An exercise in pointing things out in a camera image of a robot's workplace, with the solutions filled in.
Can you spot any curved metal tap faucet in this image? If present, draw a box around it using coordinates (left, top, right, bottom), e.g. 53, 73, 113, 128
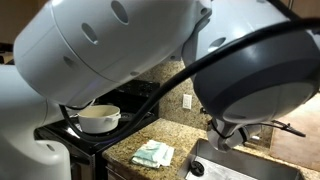
264, 120, 306, 137

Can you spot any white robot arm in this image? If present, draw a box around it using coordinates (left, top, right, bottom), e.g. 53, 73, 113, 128
0, 0, 320, 180

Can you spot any folded blue white dish towel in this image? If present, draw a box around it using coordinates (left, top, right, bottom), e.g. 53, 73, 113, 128
131, 140, 174, 168

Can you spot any black sink drain stopper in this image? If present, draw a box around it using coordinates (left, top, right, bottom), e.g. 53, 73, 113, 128
190, 161, 204, 177

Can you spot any black stove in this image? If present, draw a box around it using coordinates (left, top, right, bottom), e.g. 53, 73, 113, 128
35, 80, 160, 180

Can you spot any stainless steel sink basin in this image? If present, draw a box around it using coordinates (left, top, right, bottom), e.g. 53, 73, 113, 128
177, 139, 305, 180

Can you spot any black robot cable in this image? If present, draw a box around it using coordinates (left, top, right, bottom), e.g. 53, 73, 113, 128
59, 17, 320, 144

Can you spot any white wall outlet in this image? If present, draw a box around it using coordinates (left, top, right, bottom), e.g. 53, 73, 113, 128
182, 94, 192, 109

